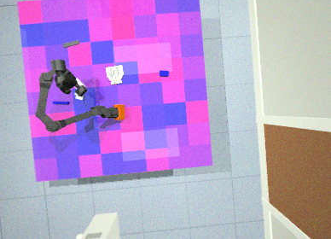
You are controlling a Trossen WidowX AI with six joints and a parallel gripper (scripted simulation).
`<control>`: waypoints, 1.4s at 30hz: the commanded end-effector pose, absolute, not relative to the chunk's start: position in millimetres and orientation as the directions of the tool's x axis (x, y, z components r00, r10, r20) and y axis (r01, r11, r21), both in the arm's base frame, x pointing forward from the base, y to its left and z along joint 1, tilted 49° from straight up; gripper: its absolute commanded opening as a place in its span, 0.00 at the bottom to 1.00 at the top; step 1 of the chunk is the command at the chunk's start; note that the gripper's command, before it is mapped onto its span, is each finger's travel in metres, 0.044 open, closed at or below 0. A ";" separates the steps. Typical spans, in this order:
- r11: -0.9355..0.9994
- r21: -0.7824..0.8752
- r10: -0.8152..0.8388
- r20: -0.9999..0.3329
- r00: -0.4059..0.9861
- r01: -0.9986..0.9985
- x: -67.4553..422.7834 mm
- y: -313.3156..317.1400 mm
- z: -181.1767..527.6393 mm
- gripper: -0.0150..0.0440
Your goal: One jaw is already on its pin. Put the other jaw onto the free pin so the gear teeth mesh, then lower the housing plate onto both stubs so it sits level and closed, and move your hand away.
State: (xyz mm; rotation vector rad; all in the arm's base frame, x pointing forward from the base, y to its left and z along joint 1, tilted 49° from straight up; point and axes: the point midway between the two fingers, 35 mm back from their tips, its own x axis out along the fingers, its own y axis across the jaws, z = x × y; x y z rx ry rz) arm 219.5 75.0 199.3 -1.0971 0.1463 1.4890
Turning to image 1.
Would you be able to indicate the grey flat bar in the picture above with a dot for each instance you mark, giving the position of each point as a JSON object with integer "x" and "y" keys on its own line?
{"x": 70, "y": 43}

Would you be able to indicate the small blue block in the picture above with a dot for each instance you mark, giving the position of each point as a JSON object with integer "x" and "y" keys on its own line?
{"x": 164, "y": 73}

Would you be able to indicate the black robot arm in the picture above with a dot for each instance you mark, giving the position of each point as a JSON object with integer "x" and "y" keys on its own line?
{"x": 58, "y": 67}

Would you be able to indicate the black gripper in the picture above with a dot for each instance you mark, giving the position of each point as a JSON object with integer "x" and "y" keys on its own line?
{"x": 73, "y": 82}

